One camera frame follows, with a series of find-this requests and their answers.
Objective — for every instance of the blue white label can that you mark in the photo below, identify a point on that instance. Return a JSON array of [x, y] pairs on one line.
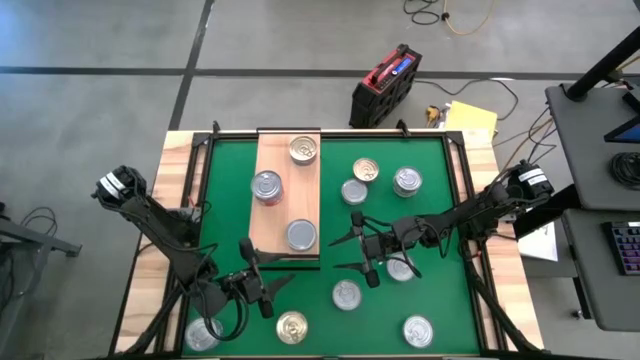
[[200, 337]]

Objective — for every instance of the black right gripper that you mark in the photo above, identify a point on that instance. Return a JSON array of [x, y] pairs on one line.
[[385, 240]]

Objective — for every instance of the white paper sheet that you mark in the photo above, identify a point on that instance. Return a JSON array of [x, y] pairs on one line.
[[542, 245]]

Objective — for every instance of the red label can silver lid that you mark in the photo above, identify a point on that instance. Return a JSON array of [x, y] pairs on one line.
[[272, 203], [267, 186]]

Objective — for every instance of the green label can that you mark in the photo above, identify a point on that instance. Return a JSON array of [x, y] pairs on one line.
[[407, 179]]

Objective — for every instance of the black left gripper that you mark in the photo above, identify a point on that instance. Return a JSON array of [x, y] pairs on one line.
[[250, 287]]

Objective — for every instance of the black aluminium table frame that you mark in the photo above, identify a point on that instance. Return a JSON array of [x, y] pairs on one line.
[[350, 135]]

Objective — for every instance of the black keyboard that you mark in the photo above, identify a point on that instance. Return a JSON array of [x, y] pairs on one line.
[[625, 247]]

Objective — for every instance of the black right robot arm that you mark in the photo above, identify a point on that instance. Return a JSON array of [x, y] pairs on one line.
[[475, 210]]

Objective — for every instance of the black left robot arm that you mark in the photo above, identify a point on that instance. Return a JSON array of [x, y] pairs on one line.
[[165, 235]]

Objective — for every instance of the yellow plug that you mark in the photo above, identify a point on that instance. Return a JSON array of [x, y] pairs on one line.
[[432, 116]]

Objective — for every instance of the grey metal stand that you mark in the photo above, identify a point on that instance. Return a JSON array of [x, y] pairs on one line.
[[35, 240]]

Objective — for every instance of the wooden board tray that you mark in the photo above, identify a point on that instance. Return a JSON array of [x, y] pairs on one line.
[[300, 200]]

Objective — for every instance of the grey desk top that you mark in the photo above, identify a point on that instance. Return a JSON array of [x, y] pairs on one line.
[[595, 290], [585, 150]]

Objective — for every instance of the gold lid can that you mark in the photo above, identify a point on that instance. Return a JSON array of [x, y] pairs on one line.
[[292, 327], [303, 149], [365, 170]]

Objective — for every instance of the plain grey lid can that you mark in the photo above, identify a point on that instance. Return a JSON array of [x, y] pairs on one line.
[[354, 192]]

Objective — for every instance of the tablet screen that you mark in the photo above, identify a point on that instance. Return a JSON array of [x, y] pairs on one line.
[[627, 132]]

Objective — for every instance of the green table mat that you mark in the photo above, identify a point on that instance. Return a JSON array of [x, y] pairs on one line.
[[310, 300]]

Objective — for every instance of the black pole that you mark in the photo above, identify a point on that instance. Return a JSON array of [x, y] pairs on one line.
[[605, 65]]

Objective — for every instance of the teal label tuna can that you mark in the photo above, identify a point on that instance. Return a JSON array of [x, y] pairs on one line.
[[346, 295], [397, 272]]

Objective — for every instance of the yellow paper pad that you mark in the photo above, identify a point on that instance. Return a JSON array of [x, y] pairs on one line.
[[470, 120]]

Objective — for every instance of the red black tool case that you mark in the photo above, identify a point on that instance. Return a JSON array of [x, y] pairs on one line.
[[382, 95]]

